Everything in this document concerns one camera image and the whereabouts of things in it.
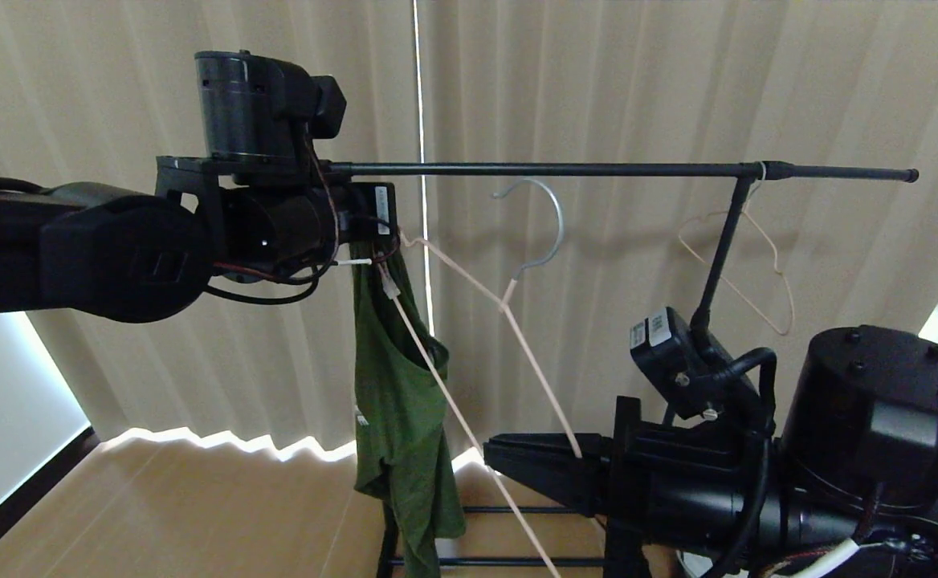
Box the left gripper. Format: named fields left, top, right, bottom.
left=216, top=182, right=398, bottom=272

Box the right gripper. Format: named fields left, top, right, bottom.
left=604, top=396, right=862, bottom=578

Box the pink clothes hanger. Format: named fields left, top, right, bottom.
left=678, top=181, right=796, bottom=337
left=377, top=177, right=585, bottom=578

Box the green long-sleeved shirt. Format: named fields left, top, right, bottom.
left=351, top=255, right=467, bottom=578

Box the white laundry basket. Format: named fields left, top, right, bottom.
left=674, top=550, right=731, bottom=578

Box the black clothes rack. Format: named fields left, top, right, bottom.
left=320, top=161, right=920, bottom=578

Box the beige curtain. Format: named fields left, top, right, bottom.
left=0, top=0, right=938, bottom=466

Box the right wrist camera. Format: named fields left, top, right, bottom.
left=630, top=306, right=763, bottom=422

